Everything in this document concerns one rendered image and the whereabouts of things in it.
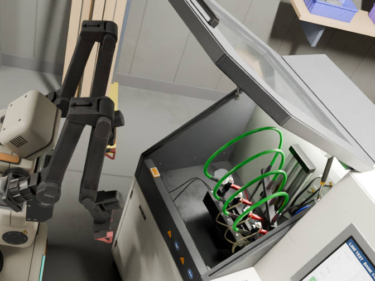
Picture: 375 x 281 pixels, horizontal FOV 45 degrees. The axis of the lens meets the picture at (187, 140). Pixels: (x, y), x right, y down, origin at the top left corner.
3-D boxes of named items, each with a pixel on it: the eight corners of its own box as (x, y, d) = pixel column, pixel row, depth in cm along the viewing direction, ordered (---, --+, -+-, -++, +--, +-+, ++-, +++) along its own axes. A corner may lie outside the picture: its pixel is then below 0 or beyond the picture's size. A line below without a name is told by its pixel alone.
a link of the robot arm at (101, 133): (96, 94, 132) (94, 119, 125) (116, 97, 134) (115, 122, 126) (79, 184, 161) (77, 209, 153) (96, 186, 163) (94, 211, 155)
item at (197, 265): (136, 180, 222) (143, 159, 211) (144, 179, 224) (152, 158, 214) (189, 294, 187) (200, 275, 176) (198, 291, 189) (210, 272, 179)
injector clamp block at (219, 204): (197, 209, 215) (207, 190, 205) (215, 205, 220) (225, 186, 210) (231, 271, 196) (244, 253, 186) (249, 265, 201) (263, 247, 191)
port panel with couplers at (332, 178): (289, 208, 202) (322, 163, 181) (295, 206, 204) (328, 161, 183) (306, 231, 195) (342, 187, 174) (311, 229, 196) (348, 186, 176)
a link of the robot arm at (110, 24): (83, 8, 159) (81, 23, 152) (120, 22, 164) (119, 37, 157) (53, 98, 186) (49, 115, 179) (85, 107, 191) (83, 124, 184)
